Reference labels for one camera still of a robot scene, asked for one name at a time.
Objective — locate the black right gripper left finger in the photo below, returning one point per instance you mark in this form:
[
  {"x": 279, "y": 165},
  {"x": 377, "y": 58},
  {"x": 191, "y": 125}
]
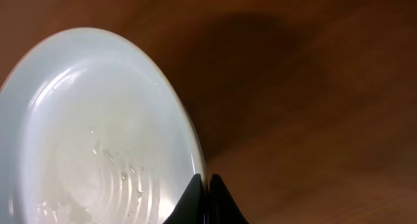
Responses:
[{"x": 190, "y": 208}]

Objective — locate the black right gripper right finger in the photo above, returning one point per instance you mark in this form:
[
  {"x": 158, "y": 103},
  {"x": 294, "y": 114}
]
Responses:
[{"x": 222, "y": 208}]

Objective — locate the light blue plate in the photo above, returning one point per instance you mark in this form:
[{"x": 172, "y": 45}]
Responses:
[{"x": 93, "y": 132}]

